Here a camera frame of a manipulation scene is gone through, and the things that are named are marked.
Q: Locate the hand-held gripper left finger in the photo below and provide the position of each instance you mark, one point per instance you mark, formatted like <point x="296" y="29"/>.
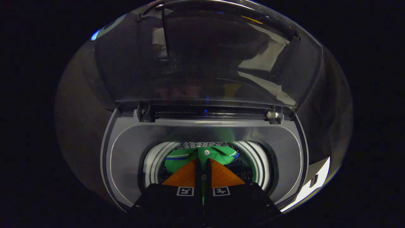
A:
<point x="171" y="202"/>

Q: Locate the white panel with black marks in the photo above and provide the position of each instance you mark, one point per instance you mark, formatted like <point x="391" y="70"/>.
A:
<point x="316" y="180"/>

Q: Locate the black backdrop cloth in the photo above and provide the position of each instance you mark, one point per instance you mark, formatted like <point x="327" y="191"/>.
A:
<point x="76" y="126"/>

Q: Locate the green polo shirt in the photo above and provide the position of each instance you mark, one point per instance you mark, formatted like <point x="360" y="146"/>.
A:
<point x="218" y="152"/>

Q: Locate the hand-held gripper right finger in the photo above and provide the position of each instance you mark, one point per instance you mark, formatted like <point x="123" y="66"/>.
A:
<point x="237" y="202"/>

